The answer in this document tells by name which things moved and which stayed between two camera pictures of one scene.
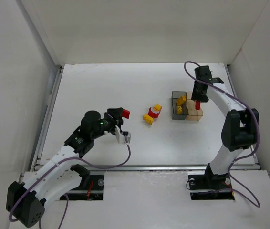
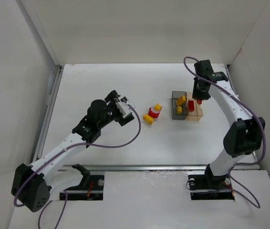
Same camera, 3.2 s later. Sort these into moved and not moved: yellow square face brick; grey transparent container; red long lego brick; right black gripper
Moved: red long lego brick
Not moved: grey transparent container; right black gripper; yellow square face brick
